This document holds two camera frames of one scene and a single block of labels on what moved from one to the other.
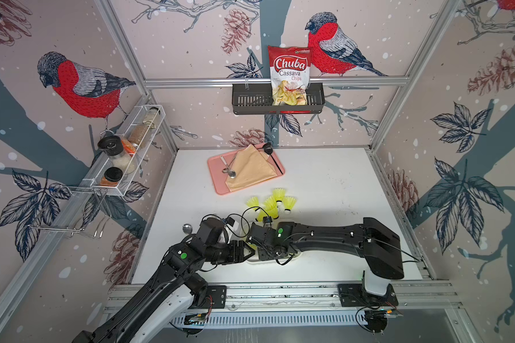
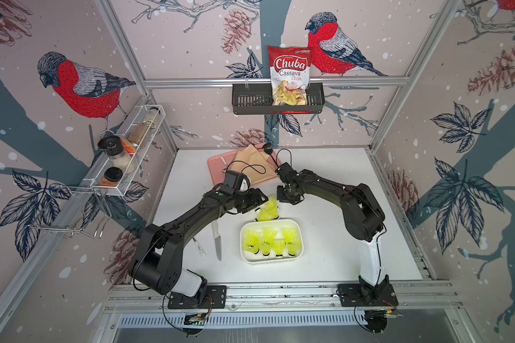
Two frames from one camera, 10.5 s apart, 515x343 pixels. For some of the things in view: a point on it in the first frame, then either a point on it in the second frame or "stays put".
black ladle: x=268 y=149 stays put
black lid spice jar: x=112 y=146 stays put
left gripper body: x=227 y=253 -> x=246 y=201
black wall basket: x=257 y=98 stays put
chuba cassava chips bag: x=290 y=71 stays put
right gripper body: x=266 y=254 -> x=283 y=195
